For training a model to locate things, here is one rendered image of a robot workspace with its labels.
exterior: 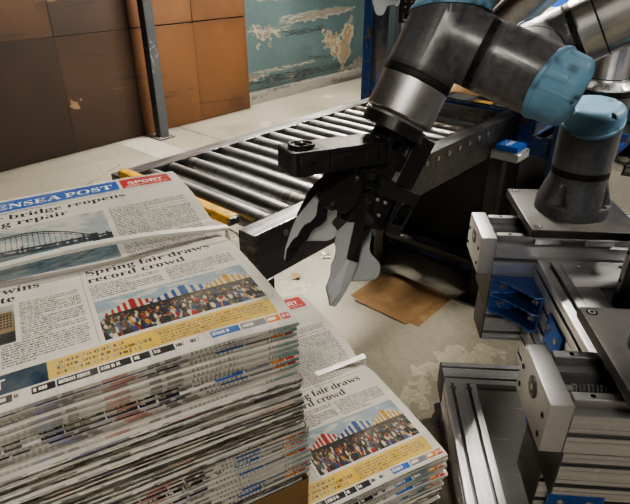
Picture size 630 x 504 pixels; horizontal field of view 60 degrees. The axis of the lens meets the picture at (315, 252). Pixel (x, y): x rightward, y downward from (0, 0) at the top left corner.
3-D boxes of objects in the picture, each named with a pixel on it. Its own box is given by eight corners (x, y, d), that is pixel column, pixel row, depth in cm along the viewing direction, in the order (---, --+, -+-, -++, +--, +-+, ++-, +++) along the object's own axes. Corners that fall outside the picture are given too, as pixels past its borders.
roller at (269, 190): (302, 219, 129) (306, 198, 128) (180, 172, 156) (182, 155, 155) (315, 218, 133) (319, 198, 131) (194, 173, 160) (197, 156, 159)
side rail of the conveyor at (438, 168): (258, 286, 118) (255, 237, 112) (241, 277, 121) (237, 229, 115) (517, 142, 206) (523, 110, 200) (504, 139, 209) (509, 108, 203)
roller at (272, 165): (336, 199, 137) (343, 180, 137) (214, 158, 164) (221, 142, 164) (346, 204, 141) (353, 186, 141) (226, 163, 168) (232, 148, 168)
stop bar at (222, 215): (228, 227, 116) (227, 219, 115) (117, 178, 141) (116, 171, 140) (240, 222, 118) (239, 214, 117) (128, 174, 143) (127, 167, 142)
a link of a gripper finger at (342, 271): (381, 314, 59) (393, 232, 61) (340, 305, 56) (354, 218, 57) (362, 312, 62) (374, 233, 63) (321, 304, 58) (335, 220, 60)
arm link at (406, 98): (412, 74, 54) (367, 62, 60) (391, 118, 55) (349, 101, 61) (460, 104, 58) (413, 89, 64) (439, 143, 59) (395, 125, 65)
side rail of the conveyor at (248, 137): (128, 219, 147) (120, 177, 141) (117, 214, 150) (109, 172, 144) (404, 118, 235) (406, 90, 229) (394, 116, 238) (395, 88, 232)
